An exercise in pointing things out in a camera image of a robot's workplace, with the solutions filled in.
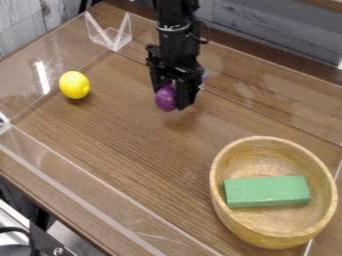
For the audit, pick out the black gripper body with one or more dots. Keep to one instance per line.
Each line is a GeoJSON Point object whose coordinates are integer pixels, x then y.
{"type": "Point", "coordinates": [178, 48]}

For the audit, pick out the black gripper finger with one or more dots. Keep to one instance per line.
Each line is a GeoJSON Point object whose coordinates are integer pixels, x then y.
{"type": "Point", "coordinates": [159, 75]}
{"type": "Point", "coordinates": [187, 89]}

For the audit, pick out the purple toy eggplant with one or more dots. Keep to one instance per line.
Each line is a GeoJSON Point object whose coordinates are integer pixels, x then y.
{"type": "Point", "coordinates": [166, 95]}

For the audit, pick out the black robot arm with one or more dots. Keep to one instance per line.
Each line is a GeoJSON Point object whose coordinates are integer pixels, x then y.
{"type": "Point", "coordinates": [175, 11]}

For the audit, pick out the brown wooden bowl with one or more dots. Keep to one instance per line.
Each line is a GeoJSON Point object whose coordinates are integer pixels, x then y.
{"type": "Point", "coordinates": [277, 227]}

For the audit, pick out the yellow toy lemon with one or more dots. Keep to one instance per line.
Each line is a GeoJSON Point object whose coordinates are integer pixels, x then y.
{"type": "Point", "coordinates": [74, 85]}

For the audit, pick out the green rectangular block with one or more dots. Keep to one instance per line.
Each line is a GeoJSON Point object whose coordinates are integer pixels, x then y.
{"type": "Point", "coordinates": [266, 191]}

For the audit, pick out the clear acrylic corner bracket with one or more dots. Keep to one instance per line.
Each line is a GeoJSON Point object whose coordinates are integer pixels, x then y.
{"type": "Point", "coordinates": [111, 38]}

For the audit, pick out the clear acrylic tray wall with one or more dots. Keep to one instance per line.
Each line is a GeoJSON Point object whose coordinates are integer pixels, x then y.
{"type": "Point", "coordinates": [119, 225]}

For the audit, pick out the black metal bracket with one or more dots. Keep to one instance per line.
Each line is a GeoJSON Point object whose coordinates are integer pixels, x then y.
{"type": "Point", "coordinates": [47, 244]}

